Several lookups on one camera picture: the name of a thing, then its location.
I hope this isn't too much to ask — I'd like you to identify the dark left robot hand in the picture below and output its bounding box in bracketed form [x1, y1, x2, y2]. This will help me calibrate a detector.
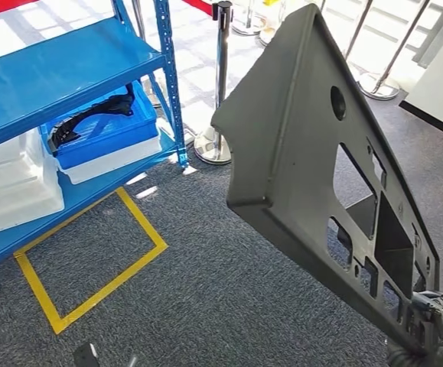
[73, 342, 138, 367]

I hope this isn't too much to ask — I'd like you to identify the black plastic plate holder panel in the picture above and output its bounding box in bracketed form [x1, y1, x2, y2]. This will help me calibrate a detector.
[210, 2, 441, 356]

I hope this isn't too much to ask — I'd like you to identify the large blue metal shelf rack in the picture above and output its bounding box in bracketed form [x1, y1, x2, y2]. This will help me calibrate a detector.
[0, 0, 190, 300]

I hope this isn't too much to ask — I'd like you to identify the large white foam tray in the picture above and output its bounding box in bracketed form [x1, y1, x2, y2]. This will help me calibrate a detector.
[0, 128, 65, 240]

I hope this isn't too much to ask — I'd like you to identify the blue plastic crate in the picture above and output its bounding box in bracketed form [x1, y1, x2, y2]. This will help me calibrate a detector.
[39, 80, 160, 171]

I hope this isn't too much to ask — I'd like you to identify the black curved plastic trim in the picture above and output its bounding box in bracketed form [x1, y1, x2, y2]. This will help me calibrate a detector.
[47, 83, 136, 155]

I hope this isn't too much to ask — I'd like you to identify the white partition board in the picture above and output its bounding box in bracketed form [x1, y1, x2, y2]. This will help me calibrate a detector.
[398, 15, 443, 145]

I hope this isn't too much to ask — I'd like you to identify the chrome stanchion with black cap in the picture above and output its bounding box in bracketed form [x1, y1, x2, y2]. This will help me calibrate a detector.
[193, 1, 233, 166]

